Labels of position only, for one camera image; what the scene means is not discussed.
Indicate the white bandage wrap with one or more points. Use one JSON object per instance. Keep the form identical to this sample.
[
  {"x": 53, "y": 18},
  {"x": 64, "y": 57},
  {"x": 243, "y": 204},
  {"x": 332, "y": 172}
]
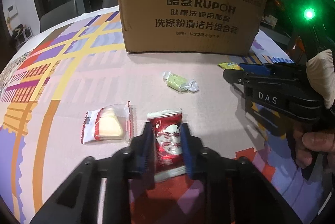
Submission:
[{"x": 320, "y": 73}]

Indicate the green durian candy packet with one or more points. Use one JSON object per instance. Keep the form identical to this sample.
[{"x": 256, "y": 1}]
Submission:
[{"x": 230, "y": 66}]

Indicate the red snack packet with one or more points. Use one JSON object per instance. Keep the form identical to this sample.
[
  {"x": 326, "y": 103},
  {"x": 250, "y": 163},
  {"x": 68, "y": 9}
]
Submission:
[{"x": 168, "y": 143}]

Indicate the brown cardboard box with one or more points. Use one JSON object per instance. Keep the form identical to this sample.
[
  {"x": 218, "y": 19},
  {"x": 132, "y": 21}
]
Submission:
[{"x": 205, "y": 26}]

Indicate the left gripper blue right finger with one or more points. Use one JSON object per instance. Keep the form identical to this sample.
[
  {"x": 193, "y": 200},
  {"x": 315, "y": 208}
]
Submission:
[{"x": 235, "y": 191}]

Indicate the pale green wrapped candy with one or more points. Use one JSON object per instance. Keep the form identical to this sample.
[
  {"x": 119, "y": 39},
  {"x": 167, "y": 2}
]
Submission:
[{"x": 179, "y": 83}]

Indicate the white clear wafer packet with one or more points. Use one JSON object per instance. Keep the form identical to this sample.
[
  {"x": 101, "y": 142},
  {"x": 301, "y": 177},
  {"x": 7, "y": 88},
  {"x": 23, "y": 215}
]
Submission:
[{"x": 112, "y": 123}]

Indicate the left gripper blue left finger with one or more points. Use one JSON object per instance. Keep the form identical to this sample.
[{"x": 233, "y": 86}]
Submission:
[{"x": 76, "y": 199}]

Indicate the right hand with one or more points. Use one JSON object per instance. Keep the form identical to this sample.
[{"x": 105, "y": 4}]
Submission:
[{"x": 306, "y": 142}]

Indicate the colourful patterned table mat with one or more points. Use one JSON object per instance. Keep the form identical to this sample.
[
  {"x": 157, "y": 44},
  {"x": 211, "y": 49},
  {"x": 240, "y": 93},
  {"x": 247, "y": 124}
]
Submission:
[{"x": 73, "y": 91}]

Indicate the white shoe rack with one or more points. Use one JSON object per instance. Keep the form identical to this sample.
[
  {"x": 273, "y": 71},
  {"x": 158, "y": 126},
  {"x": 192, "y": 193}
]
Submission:
[{"x": 20, "y": 34}]

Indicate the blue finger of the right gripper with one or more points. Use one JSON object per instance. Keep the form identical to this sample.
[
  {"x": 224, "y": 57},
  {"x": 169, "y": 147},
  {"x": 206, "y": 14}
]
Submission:
[
  {"x": 237, "y": 76},
  {"x": 252, "y": 68}
]

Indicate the grey chair left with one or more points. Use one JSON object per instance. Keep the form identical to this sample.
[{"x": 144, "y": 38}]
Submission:
[{"x": 62, "y": 13}]

